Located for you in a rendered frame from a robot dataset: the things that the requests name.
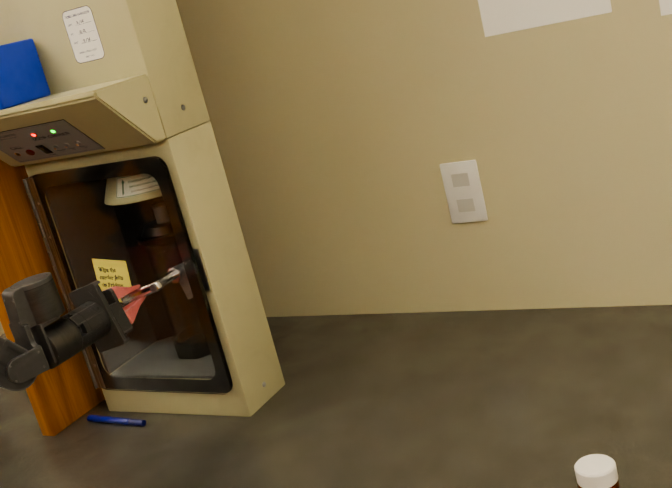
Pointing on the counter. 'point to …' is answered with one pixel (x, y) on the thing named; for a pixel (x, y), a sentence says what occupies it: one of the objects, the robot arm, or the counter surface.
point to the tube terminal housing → (206, 148)
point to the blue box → (21, 74)
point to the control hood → (94, 115)
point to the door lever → (152, 286)
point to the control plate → (19, 138)
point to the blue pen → (116, 420)
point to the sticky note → (111, 273)
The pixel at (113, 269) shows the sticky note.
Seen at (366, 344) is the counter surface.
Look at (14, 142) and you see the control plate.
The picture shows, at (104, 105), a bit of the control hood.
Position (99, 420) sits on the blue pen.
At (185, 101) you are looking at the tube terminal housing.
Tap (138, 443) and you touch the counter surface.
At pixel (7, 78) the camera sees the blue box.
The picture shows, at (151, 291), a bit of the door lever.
